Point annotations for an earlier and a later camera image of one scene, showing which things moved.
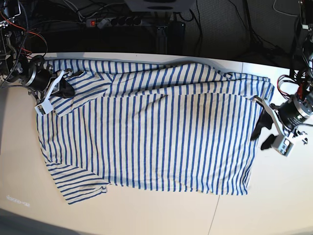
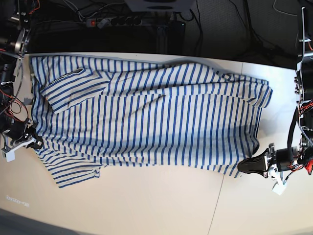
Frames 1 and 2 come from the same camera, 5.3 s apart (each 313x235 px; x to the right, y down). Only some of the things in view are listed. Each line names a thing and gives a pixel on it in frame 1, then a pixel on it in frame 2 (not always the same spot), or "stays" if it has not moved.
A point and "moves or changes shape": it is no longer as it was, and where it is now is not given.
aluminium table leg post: x=162 y=42 stays
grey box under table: x=171 y=6 stays
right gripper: x=267 y=121 -> x=280 y=159
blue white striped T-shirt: x=154 y=127 moves or changes shape
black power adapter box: x=176 y=37 stays
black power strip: x=102 y=23 stays
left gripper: x=41 y=82 -> x=24 y=133
